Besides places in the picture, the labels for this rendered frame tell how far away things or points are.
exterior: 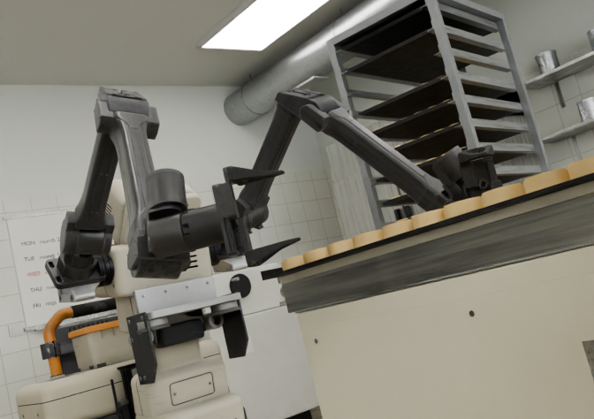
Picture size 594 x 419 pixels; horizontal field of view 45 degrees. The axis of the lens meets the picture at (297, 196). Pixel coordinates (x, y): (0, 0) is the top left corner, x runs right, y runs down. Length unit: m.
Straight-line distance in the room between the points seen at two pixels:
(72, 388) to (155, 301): 0.35
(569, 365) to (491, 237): 0.16
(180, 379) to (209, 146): 4.84
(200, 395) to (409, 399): 0.91
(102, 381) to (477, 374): 1.27
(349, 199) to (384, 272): 4.72
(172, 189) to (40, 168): 4.75
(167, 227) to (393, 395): 0.39
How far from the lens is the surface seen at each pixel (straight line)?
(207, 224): 0.99
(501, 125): 2.84
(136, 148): 1.25
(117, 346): 2.06
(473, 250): 0.88
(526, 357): 0.86
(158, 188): 1.04
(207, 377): 1.83
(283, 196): 6.81
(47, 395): 1.94
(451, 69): 2.56
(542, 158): 3.06
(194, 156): 6.39
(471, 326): 0.89
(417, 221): 0.91
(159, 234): 1.00
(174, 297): 1.78
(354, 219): 5.69
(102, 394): 1.99
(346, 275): 1.04
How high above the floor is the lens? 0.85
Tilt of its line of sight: 8 degrees up
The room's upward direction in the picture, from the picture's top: 14 degrees counter-clockwise
